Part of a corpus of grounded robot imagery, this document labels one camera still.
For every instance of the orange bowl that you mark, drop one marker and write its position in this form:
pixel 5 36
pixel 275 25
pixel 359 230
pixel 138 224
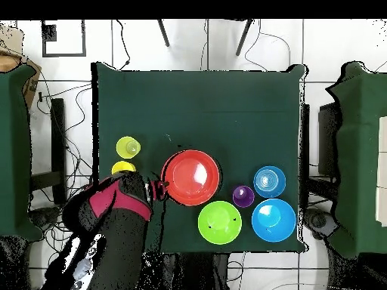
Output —
pixel 193 178

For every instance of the purple cup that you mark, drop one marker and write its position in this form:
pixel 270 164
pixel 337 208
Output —
pixel 243 197

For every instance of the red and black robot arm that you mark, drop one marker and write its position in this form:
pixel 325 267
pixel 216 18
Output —
pixel 121 235

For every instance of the yellow cup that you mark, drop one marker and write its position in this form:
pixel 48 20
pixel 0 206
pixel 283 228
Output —
pixel 122 166
pixel 128 147

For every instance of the green bowl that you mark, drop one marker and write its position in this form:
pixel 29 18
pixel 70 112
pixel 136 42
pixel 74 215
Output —
pixel 219 223

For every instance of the dark green tablecloth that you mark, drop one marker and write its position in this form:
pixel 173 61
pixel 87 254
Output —
pixel 196 105

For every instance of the small blue bowl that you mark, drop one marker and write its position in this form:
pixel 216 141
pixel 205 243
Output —
pixel 269 181

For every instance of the black floor stand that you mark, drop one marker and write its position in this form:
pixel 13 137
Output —
pixel 59 151

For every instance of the large blue bowl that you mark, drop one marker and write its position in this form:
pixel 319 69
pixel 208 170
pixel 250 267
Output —
pixel 273 220

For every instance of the black stand base with knob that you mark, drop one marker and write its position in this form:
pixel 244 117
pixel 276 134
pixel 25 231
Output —
pixel 42 219

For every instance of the green cloth covered table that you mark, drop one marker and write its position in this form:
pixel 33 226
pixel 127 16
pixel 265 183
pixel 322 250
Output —
pixel 359 151
pixel 15 151

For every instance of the black tripod leg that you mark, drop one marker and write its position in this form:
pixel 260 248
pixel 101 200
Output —
pixel 163 33
pixel 243 37

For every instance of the cardboard box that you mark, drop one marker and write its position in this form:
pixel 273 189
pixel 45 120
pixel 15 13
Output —
pixel 31 86

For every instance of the black box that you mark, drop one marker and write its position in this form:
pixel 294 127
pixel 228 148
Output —
pixel 328 136

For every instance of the black square floor frame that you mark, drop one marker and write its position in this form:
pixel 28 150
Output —
pixel 49 32

